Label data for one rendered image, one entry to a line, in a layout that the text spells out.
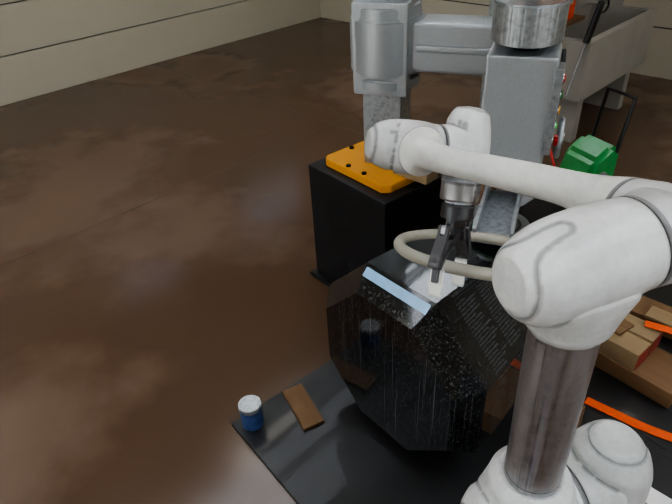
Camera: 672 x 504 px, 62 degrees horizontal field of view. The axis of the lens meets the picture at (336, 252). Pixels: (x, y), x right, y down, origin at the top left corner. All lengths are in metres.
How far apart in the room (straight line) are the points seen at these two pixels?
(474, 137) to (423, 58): 1.45
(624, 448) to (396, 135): 0.74
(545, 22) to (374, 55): 0.99
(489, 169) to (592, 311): 0.39
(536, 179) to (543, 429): 0.41
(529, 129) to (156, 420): 2.01
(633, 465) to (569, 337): 0.50
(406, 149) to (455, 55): 1.52
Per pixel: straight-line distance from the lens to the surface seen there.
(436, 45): 2.66
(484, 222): 1.89
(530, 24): 1.86
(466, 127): 1.27
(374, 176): 2.81
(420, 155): 1.14
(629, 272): 0.76
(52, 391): 3.17
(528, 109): 1.97
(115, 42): 7.87
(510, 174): 1.05
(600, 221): 0.76
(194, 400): 2.85
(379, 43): 2.64
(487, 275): 1.32
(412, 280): 2.03
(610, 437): 1.26
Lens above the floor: 2.07
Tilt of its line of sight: 35 degrees down
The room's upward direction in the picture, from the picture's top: 3 degrees counter-clockwise
